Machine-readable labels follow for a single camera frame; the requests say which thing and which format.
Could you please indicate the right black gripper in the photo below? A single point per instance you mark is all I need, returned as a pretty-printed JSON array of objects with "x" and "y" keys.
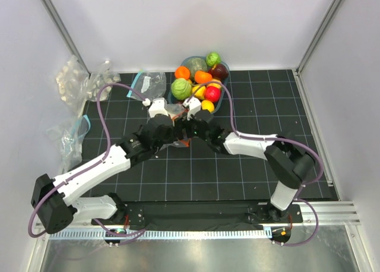
[{"x": 186, "y": 124}]

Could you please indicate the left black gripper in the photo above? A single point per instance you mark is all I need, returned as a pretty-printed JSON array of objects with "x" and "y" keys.
[{"x": 171, "y": 136}]

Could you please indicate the clear bag with orange zipper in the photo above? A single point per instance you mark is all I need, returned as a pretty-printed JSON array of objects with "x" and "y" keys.
[{"x": 174, "y": 111}]

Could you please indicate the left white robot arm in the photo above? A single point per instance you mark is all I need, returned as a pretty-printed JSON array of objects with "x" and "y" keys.
[{"x": 59, "y": 201}]

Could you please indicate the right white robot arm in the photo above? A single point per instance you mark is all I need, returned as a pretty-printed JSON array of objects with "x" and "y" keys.
[{"x": 289, "y": 160}]

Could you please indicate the clear bag with blue zipper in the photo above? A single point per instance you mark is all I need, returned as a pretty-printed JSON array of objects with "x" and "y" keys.
[{"x": 149, "y": 84}]

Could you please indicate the bag of white pieces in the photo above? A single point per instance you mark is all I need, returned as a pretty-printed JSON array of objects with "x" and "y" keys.
[
  {"x": 72, "y": 80},
  {"x": 101, "y": 76}
]

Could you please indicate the crumpled clear bag blue zipper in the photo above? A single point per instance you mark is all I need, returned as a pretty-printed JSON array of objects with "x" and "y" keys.
[{"x": 67, "y": 138}]

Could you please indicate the yellow lemon front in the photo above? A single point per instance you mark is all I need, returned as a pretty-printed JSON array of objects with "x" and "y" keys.
[{"x": 207, "y": 105}]

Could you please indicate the yellow fruit centre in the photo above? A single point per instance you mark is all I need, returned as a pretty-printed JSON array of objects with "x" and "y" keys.
[{"x": 198, "y": 91}]

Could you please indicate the yellow fruit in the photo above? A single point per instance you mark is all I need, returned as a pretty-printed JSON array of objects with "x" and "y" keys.
[
  {"x": 215, "y": 83},
  {"x": 198, "y": 91}
]

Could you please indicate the red apple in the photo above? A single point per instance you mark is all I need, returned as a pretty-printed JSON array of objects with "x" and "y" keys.
[{"x": 212, "y": 94}]

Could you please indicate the large green cabbage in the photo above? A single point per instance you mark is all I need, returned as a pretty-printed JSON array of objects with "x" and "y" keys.
[{"x": 181, "y": 88}]

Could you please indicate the orange fruit centre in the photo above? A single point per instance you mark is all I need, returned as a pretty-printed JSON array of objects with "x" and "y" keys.
[{"x": 201, "y": 77}]

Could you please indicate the orange fruit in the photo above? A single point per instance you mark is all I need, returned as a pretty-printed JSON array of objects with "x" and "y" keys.
[
  {"x": 182, "y": 72},
  {"x": 201, "y": 77}
]

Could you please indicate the orange fruit left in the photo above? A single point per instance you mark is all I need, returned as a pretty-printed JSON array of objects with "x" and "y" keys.
[{"x": 182, "y": 72}]

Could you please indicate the dark red plum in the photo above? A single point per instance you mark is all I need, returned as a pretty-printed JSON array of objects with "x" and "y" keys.
[{"x": 219, "y": 71}]

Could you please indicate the grey green melon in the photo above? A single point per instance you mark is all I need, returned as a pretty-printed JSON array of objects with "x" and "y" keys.
[{"x": 195, "y": 64}]

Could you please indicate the small green cabbage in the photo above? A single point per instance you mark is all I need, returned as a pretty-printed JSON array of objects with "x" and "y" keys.
[{"x": 212, "y": 59}]

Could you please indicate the black grid mat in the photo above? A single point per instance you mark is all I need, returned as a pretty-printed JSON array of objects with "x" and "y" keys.
[{"x": 265, "y": 102}]

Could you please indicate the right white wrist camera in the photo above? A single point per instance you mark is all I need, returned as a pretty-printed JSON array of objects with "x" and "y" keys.
[{"x": 192, "y": 105}]

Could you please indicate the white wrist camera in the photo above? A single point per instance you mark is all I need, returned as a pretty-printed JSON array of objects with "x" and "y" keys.
[
  {"x": 158, "y": 107},
  {"x": 192, "y": 105}
]

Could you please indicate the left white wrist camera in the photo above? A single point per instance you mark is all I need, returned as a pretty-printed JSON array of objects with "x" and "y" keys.
[{"x": 158, "y": 107}]

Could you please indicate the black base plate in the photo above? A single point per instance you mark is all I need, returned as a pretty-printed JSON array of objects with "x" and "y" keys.
[{"x": 199, "y": 216}]

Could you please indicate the aluminium cable rail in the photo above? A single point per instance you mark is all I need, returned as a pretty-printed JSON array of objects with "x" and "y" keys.
[{"x": 101, "y": 234}]

